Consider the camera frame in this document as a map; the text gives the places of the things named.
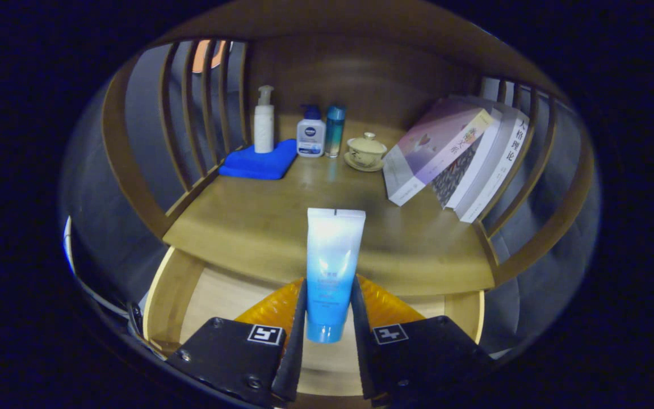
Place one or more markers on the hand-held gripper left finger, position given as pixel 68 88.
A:
pixel 296 352

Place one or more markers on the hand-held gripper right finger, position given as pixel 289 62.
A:
pixel 364 352

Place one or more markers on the wooden drawer with black knob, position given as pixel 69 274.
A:
pixel 219 301

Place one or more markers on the blue white tube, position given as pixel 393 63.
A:
pixel 332 255

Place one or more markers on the wooden cabinet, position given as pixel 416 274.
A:
pixel 338 68

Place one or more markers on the blue folded cloth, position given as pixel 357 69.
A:
pixel 259 165

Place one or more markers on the beige lidded teacup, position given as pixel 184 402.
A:
pixel 365 152

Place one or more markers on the dark patterned cover book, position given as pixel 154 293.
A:
pixel 457 170

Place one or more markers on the white lotion bottle blue cap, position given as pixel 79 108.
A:
pixel 311 136

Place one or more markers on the purple white book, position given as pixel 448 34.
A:
pixel 435 147

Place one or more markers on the teal bottle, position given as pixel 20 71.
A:
pixel 335 130

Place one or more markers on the white pump bottle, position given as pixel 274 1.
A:
pixel 264 128

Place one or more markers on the white book black characters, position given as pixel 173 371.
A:
pixel 503 165

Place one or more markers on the black backdrop cloth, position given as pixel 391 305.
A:
pixel 86 199

